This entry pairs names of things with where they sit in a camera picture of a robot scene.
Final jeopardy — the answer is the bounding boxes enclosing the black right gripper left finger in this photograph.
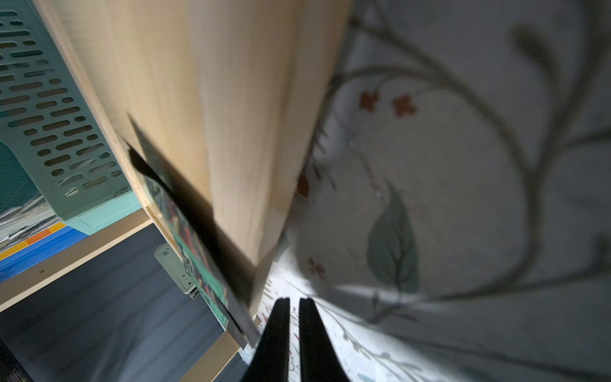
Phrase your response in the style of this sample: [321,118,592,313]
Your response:
[241,299,291,382]

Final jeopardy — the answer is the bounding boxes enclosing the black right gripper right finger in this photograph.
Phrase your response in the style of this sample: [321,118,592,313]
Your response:
[298,299,348,382]

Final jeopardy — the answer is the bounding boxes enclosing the green tea bag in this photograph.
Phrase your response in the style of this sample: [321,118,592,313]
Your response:
[128,146,260,347]

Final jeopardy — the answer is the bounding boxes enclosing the wooden two-tier shelf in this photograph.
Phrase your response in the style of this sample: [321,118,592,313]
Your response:
[1,1,353,381]

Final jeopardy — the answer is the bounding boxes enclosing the green file organizer box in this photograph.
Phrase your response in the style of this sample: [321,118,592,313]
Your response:
[1,1,140,235]

